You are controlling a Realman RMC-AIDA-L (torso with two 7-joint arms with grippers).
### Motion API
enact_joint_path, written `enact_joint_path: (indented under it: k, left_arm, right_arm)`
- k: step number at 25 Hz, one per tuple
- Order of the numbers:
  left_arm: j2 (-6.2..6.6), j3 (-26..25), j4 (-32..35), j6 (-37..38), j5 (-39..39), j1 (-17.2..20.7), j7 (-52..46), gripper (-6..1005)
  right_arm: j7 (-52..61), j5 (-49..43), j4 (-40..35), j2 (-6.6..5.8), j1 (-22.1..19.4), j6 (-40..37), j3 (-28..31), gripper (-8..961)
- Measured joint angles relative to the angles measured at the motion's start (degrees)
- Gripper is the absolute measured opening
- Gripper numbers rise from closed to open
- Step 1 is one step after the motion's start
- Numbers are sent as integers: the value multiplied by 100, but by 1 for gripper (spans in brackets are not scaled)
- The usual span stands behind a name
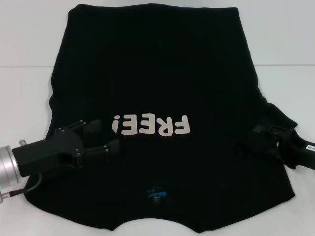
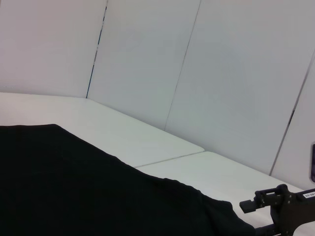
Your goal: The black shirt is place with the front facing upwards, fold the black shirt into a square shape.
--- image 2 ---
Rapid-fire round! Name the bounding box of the black shirt with FREE print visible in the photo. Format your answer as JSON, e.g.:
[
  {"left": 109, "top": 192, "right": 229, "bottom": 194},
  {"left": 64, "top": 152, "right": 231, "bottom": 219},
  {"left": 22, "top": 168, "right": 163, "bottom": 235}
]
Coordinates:
[{"left": 0, "top": 123, "right": 256, "bottom": 236}]

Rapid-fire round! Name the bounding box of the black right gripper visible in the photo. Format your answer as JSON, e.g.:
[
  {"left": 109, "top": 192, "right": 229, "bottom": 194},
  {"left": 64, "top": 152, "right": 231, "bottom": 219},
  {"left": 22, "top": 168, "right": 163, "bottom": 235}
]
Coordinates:
[{"left": 239, "top": 184, "right": 315, "bottom": 236}]

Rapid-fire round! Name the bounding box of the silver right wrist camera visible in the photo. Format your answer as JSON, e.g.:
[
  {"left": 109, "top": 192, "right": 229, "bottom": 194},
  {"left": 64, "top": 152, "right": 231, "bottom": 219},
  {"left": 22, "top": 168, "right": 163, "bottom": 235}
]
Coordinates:
[{"left": 309, "top": 143, "right": 315, "bottom": 183}]

